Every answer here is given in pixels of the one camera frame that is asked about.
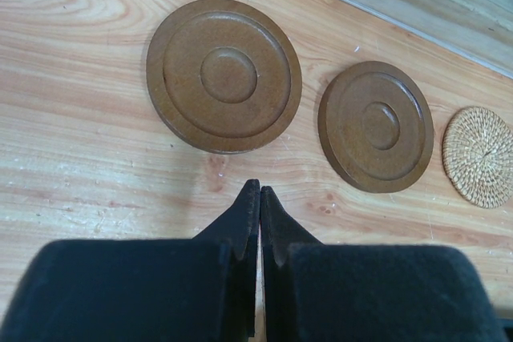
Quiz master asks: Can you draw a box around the brown wooden saucer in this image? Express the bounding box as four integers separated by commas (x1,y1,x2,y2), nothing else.
317,61,434,193
146,0,302,154

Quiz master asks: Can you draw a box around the wooden clothes rack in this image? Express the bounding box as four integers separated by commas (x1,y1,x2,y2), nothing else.
342,0,512,77

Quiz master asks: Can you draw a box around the left woven rattan coaster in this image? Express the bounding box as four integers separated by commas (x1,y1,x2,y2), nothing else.
442,106,512,209

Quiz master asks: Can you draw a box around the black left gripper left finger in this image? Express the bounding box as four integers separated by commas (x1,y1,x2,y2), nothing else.
1,179,260,341

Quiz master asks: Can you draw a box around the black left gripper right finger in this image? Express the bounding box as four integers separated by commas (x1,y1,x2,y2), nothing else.
261,187,506,341

